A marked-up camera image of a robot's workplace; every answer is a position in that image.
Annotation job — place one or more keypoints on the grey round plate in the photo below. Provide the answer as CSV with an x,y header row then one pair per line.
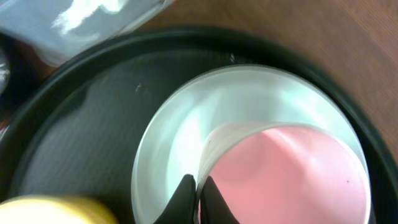
x,y
172,144

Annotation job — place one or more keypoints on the black round tray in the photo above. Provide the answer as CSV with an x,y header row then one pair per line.
x,y
79,133

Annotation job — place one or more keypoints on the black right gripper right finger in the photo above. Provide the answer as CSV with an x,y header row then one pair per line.
x,y
213,208

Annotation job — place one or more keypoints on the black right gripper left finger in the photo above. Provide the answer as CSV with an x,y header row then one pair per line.
x,y
181,207

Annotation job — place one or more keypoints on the yellow bowl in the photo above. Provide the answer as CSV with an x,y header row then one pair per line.
x,y
42,209

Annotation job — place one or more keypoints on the clear plastic waste bin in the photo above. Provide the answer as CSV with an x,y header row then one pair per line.
x,y
61,29

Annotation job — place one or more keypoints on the pink cup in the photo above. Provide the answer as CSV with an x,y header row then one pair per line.
x,y
284,173

